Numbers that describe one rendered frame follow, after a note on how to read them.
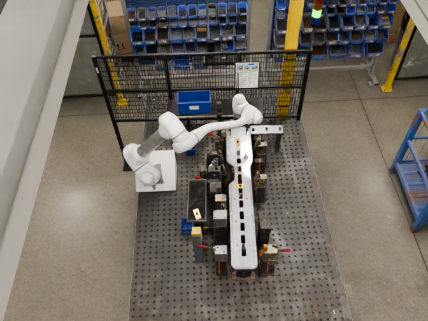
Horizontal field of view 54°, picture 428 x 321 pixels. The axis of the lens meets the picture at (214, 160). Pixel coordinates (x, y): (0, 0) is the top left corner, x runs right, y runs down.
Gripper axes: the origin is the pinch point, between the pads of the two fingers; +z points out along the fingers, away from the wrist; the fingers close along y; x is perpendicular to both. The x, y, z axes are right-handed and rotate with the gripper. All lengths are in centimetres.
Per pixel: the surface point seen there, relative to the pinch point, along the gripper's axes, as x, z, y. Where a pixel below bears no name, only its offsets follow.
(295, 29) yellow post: 58, -61, 48
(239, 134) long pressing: 9.8, 13.3, 1.5
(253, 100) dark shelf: 50, 10, 17
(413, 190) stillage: 3, 96, 182
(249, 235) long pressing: -91, 14, 5
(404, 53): 178, 56, 210
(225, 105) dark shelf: 44.8, 10.3, -10.2
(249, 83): 54, -8, 13
